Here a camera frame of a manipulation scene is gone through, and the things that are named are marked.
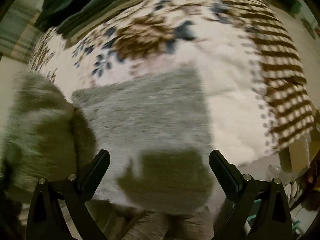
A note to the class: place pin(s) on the stack of folded dark jeans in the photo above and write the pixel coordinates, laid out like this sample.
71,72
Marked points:
70,16

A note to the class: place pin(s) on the open cardboard box on floor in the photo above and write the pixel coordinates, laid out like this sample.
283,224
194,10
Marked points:
296,157

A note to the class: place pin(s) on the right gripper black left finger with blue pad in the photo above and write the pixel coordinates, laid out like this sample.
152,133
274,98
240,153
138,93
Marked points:
45,218

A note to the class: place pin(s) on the grey fluffy fleece pants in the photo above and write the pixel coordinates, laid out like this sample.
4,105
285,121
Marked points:
155,128

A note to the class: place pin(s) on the brown checkered blanket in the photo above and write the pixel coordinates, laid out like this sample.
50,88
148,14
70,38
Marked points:
281,70

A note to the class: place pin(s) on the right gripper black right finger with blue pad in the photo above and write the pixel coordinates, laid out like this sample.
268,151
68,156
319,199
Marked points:
242,190

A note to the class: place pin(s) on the person's beige trouser legs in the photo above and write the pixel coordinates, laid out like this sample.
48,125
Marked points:
118,222

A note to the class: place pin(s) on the grey green curtain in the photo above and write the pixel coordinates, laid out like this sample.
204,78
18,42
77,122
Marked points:
19,35

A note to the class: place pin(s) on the floral white bed quilt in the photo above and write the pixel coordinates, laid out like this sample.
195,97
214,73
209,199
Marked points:
153,36

